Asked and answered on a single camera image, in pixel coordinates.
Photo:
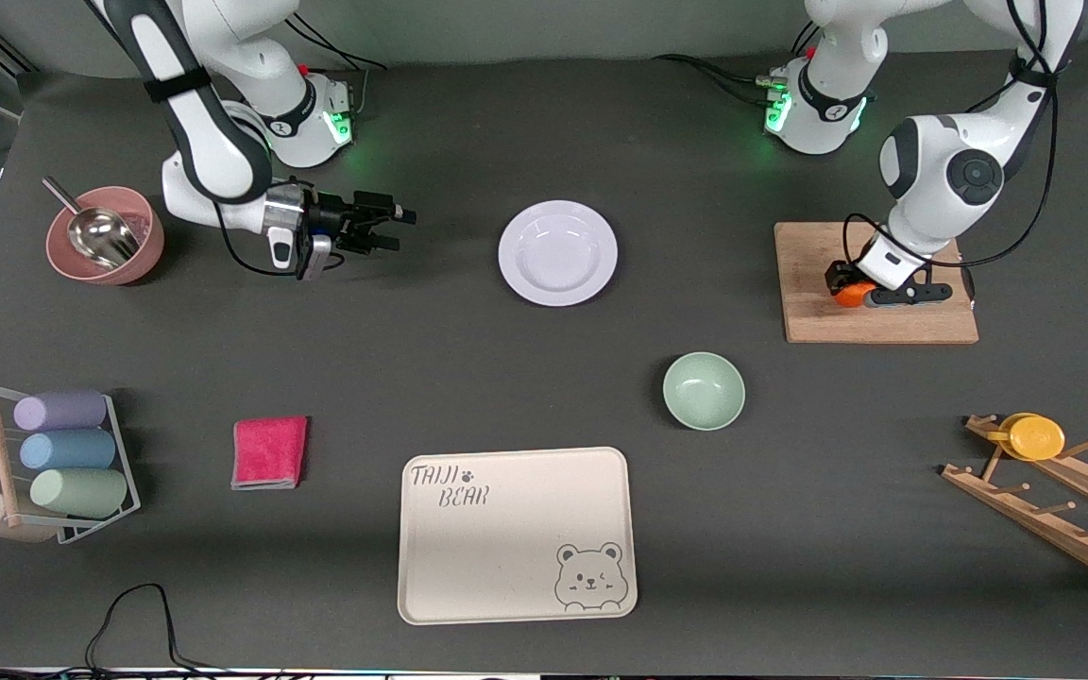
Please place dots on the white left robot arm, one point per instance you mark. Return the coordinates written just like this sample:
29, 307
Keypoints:
931, 179

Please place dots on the green cup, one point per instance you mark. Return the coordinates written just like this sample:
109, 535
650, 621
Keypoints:
81, 491

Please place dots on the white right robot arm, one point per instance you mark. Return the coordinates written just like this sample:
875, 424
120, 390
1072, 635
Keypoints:
213, 142

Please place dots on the pale green bowl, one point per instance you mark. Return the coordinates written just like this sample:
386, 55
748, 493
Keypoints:
704, 391

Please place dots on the wooden mug rack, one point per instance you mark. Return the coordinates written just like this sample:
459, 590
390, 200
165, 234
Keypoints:
1054, 538

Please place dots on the pink folded cloth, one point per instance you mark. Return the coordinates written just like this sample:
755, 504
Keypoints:
268, 451

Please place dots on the metal scoop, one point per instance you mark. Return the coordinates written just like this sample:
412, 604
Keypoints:
105, 236

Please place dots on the white round plate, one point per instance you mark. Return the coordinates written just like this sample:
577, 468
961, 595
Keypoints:
558, 253

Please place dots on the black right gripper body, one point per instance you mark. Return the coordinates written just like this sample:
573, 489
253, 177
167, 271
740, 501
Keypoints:
333, 218

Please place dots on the pink bowl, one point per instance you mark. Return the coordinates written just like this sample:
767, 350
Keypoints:
143, 250

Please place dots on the wooden cutting board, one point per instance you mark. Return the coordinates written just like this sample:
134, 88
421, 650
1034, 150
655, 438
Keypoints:
846, 326

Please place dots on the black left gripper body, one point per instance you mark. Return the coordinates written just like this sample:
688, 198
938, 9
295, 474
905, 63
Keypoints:
834, 275

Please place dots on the purple cup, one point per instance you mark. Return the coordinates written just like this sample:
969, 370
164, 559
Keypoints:
62, 410

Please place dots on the orange fruit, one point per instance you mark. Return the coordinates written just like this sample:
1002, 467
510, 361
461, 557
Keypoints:
852, 296

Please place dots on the blue cup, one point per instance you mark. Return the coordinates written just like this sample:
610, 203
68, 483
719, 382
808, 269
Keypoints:
67, 450

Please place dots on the beige bear print tray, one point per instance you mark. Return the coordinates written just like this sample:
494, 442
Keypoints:
506, 548

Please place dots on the yellow mug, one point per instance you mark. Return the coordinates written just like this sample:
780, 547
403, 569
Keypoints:
1035, 438

